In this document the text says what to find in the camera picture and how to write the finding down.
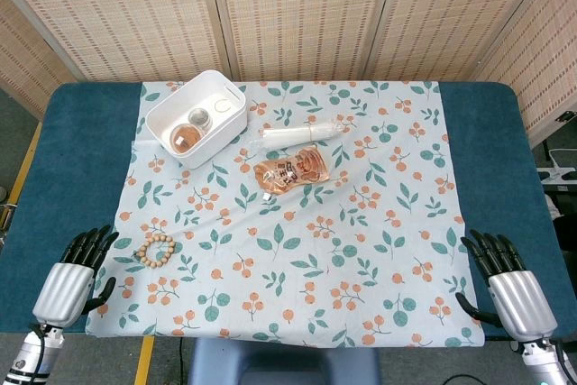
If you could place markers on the woven bamboo folding screen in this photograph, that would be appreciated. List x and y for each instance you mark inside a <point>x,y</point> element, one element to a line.
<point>293,15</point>

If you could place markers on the floral leaf print tablecloth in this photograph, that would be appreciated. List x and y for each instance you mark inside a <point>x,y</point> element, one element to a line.
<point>288,268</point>

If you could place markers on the white plastic storage box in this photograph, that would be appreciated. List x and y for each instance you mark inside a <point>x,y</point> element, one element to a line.
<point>203,150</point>

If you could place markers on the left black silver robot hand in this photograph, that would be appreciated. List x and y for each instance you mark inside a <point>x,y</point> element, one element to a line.
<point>63,288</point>

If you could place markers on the round jar with amber content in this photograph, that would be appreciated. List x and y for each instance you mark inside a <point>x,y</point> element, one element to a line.
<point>185,138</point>

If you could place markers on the orange sauce spout pouch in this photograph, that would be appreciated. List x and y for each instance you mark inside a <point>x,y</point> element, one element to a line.
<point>288,171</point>

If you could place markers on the teal table cover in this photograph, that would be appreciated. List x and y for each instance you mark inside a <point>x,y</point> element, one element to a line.
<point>67,155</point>

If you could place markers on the small jar with metal lid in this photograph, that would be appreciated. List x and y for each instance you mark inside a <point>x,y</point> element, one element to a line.
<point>199,117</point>

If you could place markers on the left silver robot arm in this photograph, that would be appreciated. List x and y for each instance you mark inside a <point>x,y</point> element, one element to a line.
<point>29,353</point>

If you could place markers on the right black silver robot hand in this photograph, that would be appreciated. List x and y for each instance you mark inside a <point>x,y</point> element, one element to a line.
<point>518,299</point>

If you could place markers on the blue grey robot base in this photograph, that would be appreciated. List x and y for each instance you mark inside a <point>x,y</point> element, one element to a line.
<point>284,364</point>

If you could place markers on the sleeve of white paper cups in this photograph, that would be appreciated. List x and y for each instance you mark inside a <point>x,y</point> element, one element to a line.
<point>293,134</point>

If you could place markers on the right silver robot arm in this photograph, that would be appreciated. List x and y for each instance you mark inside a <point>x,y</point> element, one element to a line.
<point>547,360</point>

